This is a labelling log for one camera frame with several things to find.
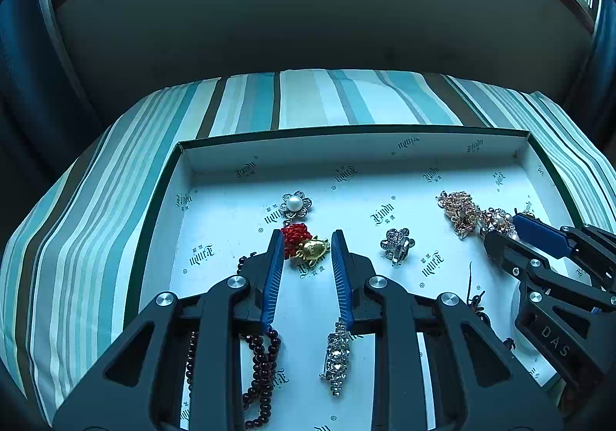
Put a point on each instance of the striped bed sheet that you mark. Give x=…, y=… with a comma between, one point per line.
x=96, y=200

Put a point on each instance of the rhinestone flower hair clip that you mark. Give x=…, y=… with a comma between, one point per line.
x=397, y=241

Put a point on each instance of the pearl flower brooch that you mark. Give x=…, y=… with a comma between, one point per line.
x=294, y=204

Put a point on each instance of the black pendant with tassel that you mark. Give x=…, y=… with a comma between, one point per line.
x=476, y=303

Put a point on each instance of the gold rhinestone jewellery cluster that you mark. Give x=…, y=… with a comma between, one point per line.
x=462, y=214

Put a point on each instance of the rhinestone bar brooch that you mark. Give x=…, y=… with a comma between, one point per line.
x=337, y=356

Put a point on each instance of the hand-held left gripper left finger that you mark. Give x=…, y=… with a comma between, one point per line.
x=274, y=277

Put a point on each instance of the white printed cardboard box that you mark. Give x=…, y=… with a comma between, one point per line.
x=337, y=180

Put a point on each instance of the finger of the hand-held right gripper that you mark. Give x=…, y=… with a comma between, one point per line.
x=539, y=231
x=505, y=250

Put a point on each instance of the gold charm with red knot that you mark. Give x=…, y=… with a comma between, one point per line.
x=313, y=249

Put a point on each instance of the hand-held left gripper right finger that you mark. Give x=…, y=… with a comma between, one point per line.
x=340, y=277

